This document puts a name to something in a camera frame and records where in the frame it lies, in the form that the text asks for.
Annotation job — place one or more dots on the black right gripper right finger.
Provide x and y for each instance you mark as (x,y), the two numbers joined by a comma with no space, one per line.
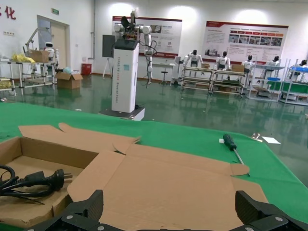
(260,213)

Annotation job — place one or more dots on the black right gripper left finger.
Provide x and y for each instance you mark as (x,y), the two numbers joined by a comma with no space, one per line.
(81,214)

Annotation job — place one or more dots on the small open cardboard box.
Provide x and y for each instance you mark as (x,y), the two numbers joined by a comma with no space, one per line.
(48,149)

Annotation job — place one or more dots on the large open cardboard box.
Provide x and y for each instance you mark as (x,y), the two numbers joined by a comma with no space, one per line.
(168,187)

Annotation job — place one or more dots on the white paper sheet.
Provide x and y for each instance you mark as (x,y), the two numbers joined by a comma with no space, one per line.
(270,140)

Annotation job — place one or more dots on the metal table clamp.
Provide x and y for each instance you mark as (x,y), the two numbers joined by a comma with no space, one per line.
(257,136)

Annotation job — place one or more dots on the green tablecloth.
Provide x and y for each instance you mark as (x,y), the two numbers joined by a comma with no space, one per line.
(192,134)

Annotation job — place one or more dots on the brown flapped shipping carton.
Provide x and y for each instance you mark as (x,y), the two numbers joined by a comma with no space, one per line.
(68,80)

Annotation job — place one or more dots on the white tower robot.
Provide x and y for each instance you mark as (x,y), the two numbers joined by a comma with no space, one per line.
(125,84)

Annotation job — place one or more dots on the teal plastic bag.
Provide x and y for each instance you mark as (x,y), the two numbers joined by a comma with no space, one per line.
(68,70)

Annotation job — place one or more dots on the small brown carton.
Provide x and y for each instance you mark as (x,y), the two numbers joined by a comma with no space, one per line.
(206,65)
(237,68)

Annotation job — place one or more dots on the white black humanoid robot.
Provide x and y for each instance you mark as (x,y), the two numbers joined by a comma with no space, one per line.
(223,60)
(249,63)
(273,62)
(300,65)
(193,59)

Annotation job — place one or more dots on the black stool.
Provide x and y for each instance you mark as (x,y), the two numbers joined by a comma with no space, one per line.
(164,72)

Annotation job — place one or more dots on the small white round-head robot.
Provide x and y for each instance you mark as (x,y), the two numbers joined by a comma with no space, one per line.
(50,51)

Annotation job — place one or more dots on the yellow bags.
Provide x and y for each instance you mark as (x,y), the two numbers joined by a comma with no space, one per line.
(21,58)

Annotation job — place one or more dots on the beige door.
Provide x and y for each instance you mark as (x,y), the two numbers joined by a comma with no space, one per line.
(59,48)

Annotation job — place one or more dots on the black display on stand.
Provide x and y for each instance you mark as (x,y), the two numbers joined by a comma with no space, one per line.
(108,45)

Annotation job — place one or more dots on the green exit sign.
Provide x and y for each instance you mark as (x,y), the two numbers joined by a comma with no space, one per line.
(55,11)

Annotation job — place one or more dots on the pipe frame workbench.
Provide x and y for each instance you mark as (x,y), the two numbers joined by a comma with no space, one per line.
(228,72)
(296,84)
(196,69)
(264,68)

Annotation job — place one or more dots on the white pipe frame rack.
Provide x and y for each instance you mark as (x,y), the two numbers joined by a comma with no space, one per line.
(29,63)

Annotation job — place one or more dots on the red white wall poster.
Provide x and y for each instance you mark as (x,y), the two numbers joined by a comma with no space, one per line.
(245,41)
(168,36)

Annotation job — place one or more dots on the white wall pipe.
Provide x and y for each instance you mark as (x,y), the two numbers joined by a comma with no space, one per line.
(93,24)

